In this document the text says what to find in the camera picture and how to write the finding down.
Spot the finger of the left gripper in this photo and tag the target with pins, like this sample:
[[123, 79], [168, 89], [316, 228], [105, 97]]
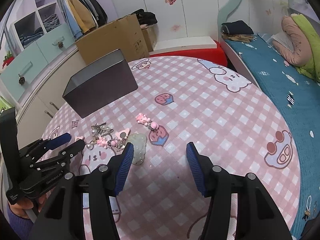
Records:
[[38, 148], [62, 160]]

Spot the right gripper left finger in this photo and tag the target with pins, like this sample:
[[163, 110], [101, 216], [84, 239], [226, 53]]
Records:
[[62, 217]]

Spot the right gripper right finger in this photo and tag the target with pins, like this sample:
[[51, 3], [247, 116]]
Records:
[[258, 216]]

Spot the pale green jade pendant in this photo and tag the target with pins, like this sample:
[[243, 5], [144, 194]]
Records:
[[138, 140]]

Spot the purple sleeve forearm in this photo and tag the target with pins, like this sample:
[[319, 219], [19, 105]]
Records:
[[19, 221]]

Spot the left hand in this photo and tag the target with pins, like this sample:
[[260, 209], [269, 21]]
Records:
[[24, 204]]

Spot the cream cabinet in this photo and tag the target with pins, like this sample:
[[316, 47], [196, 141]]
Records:
[[43, 99]]

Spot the pinecone ornament left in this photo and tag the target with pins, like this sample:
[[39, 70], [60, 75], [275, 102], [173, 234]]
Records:
[[21, 80]]

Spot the pinecone ornament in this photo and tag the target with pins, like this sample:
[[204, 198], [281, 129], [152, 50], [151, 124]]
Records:
[[21, 80], [60, 45]]

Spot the mint drawer front left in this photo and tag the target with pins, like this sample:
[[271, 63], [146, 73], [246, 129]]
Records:
[[29, 63]]

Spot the mint drawer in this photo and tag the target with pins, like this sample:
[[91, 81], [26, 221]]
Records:
[[29, 63], [48, 42]]

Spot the dark purple metal box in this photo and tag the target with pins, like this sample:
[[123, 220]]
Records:
[[100, 83]]

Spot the mint drawer front right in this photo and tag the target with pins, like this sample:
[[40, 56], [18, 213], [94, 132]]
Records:
[[48, 42]]

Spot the pinecone ornament right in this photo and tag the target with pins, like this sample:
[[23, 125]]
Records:
[[60, 45]]

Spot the white cubby shelf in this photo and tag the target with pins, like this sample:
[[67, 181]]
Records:
[[29, 15]]

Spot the teal patterned bed sheet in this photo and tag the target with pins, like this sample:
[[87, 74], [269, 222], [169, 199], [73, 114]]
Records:
[[297, 98]]

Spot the pink checkered tablecloth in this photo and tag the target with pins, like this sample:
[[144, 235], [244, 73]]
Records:
[[228, 119]]

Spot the large cardboard box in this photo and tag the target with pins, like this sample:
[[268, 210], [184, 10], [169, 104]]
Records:
[[124, 34]]

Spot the hanging clothes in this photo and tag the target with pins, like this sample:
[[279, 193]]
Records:
[[82, 16]]

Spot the white bench board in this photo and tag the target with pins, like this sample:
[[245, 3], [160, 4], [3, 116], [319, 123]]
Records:
[[187, 43]]

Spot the small cardboard box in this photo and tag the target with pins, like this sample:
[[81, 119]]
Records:
[[150, 38]]

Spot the black clothes pile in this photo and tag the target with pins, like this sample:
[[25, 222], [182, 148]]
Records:
[[145, 17]]

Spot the red bench cushion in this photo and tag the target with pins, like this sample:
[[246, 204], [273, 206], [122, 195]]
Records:
[[215, 55]]

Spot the pink pillow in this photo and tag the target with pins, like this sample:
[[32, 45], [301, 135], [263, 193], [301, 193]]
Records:
[[291, 43]]

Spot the tan fringed scarf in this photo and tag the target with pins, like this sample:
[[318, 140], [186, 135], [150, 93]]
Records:
[[238, 38]]

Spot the folded dark clothes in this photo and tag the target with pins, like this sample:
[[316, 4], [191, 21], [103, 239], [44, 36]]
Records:
[[236, 28]]

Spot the green blanket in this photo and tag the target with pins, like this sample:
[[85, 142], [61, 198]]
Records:
[[311, 68]]

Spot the pearl metal keychain bunch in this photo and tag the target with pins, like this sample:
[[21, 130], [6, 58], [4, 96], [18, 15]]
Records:
[[98, 131]]

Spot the pink bear keychain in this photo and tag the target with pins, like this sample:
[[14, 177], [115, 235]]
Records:
[[142, 119]]

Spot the mint bed frame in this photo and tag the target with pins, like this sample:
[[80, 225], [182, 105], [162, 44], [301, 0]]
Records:
[[225, 11]]

